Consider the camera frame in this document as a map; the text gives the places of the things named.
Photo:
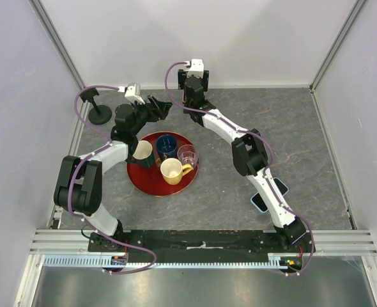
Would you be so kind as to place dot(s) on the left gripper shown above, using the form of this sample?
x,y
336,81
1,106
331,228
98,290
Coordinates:
x,y
157,110

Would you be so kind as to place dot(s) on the clear plastic cup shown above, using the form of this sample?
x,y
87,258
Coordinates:
x,y
187,154

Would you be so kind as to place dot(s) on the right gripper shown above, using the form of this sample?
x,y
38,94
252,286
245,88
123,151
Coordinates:
x,y
203,82

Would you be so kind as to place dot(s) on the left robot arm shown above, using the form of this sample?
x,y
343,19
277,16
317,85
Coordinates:
x,y
80,181

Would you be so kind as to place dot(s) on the green mug cream inside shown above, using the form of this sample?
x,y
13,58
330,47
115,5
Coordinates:
x,y
143,155

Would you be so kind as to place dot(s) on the black round-base phone holder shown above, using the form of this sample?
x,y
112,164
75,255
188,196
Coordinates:
x,y
99,114

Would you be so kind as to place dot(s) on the phone in blue case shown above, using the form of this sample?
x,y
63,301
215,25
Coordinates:
x,y
258,202

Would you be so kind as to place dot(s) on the dark blue mug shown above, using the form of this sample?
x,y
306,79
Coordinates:
x,y
166,146

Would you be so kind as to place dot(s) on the grey cable duct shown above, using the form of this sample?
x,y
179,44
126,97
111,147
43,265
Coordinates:
x,y
122,262

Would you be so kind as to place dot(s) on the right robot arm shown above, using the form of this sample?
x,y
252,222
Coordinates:
x,y
250,158

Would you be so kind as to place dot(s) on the yellow mug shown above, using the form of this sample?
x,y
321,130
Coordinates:
x,y
173,170

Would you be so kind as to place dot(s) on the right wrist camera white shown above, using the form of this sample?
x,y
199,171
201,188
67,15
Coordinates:
x,y
194,68

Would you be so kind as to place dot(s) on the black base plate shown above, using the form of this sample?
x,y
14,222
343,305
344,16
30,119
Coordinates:
x,y
214,245

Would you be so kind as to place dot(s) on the red round tray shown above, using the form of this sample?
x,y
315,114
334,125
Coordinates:
x,y
150,180

